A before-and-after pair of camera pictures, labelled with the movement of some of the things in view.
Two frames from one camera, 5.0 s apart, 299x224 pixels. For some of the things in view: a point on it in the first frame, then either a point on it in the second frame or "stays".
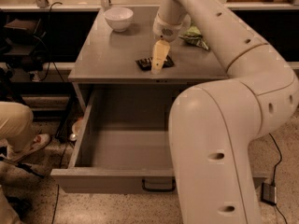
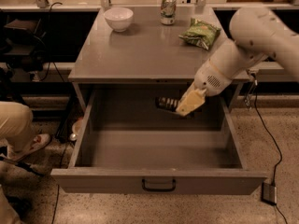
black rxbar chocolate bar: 146,63 to 167,103
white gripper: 165,29 to 209,79
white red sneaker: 38,142 stays
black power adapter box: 268,193 stays
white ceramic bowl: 119,18 stays
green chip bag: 193,35 stays
